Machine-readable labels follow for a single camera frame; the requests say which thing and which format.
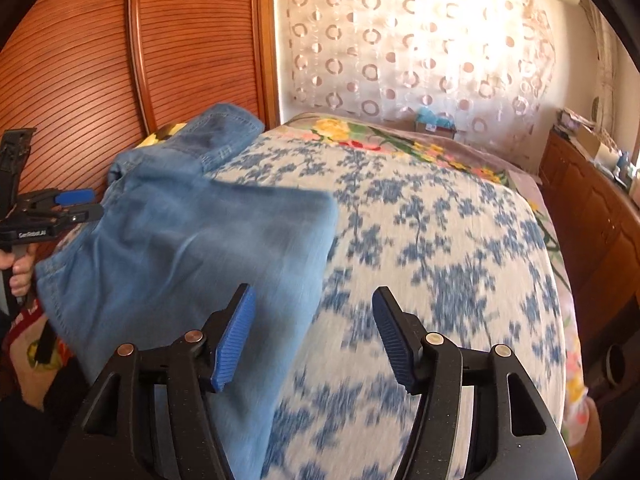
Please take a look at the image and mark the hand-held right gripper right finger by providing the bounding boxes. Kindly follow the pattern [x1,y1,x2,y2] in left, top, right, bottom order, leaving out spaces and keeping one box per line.
[371,286,571,480]

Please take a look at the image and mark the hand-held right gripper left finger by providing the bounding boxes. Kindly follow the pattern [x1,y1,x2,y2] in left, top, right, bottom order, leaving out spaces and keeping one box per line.
[65,282,258,480]

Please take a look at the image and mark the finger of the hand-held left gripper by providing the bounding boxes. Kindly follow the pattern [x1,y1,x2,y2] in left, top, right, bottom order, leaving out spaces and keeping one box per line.
[30,203,105,227]
[24,187,97,211]

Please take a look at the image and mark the blue denim jeans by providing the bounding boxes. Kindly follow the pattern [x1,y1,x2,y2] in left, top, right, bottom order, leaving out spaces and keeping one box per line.
[34,167,342,480]

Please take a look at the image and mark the blue denim pants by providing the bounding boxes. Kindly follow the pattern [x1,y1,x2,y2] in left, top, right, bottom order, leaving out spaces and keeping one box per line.
[107,102,266,186]

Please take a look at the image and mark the person's left hand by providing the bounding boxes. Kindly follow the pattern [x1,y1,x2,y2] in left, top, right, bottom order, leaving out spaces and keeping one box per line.
[0,252,36,311]

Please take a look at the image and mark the blue floral white bedspread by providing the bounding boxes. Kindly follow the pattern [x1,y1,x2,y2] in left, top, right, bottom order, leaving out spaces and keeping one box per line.
[204,124,569,480]

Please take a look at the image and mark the colourful printed cloth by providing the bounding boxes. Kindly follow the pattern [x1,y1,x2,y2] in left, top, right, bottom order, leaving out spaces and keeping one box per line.
[0,297,93,413]

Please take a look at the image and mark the wooden headboard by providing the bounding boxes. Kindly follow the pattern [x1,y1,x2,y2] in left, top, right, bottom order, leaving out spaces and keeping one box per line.
[0,0,282,211]

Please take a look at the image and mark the blue tissue box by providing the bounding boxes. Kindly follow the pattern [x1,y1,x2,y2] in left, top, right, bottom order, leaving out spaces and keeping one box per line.
[413,106,459,142]

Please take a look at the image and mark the black round object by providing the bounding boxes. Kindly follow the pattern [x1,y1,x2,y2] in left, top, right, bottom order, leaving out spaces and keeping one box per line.
[606,344,640,392]

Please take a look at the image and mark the wooden dresser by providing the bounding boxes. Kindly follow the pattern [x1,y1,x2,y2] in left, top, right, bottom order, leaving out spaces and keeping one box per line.
[539,126,640,313]

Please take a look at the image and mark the cardboard box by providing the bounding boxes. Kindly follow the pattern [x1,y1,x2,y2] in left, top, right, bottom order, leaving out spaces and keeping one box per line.
[574,124,609,159]

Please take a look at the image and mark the cluster of small dresser items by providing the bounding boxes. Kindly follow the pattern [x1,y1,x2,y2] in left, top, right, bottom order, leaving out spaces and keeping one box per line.
[556,106,640,192]

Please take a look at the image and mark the sheer curtain with circle print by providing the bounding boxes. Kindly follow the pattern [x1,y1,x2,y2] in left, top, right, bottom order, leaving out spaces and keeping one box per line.
[271,0,559,128]

